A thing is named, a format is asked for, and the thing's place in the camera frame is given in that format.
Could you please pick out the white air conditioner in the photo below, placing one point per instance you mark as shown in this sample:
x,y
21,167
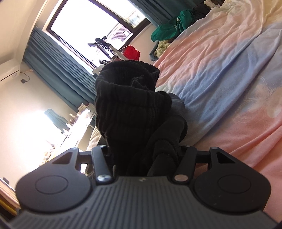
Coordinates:
x,y
8,73

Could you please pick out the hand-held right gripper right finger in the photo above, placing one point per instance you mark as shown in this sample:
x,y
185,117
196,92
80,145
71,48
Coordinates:
x,y
189,158

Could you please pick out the dark framed window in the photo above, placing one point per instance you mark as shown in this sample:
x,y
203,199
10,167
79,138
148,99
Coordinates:
x,y
88,22

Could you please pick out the garment steamer stand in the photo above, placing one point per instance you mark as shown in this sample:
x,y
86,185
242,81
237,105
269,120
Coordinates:
x,y
105,45

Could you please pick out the black fluffy clothing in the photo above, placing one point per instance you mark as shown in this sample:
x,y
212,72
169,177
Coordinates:
x,y
201,10

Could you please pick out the wavy framed vanity mirror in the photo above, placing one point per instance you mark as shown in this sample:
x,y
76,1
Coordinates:
x,y
56,120

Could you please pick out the pastel bed blanket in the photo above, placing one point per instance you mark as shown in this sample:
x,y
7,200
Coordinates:
x,y
220,88

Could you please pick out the cream knitted garment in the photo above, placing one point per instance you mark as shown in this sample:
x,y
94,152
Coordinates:
x,y
162,47

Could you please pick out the black wall outlet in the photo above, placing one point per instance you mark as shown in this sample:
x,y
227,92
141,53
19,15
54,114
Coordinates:
x,y
22,81

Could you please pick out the white cloth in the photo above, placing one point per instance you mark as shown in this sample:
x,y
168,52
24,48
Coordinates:
x,y
213,4

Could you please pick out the black pants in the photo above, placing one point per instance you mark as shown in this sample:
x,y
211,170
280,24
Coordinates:
x,y
132,110

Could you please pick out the red cloth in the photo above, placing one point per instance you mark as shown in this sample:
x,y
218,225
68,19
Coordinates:
x,y
132,52

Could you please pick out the white dressing table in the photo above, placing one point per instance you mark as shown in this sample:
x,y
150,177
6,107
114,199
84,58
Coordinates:
x,y
83,123

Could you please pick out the green garment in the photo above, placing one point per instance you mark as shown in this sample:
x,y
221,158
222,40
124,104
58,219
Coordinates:
x,y
169,28

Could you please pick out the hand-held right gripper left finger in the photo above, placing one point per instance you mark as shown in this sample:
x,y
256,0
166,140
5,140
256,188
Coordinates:
x,y
99,158

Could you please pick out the white cosmetics box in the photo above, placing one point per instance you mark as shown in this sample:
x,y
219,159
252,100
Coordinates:
x,y
82,107

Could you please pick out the teal curtain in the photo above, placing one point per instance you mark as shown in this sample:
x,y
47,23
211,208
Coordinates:
x,y
55,61
158,8

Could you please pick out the blue laundry basket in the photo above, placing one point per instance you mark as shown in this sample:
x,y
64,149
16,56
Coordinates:
x,y
152,55

